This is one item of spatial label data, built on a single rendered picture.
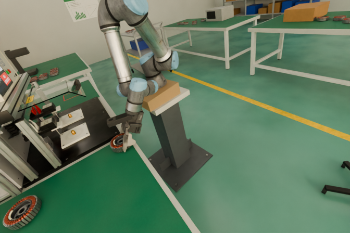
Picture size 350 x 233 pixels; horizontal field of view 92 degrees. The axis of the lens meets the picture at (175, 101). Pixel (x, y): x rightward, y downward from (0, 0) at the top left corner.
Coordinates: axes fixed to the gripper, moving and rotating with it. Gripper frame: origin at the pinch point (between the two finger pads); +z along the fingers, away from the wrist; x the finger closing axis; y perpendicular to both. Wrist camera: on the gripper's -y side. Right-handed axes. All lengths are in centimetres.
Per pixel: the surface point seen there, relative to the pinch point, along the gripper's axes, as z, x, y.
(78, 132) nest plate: 9.3, 22.6, -20.3
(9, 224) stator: 18.9, -20.5, -37.9
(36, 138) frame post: -2.0, 1.6, -35.4
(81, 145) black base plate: 9.5, 10.6, -18.2
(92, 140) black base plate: 6.4, 11.1, -12.9
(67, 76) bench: 28, 178, -43
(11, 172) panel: 15.5, 1.0, -44.0
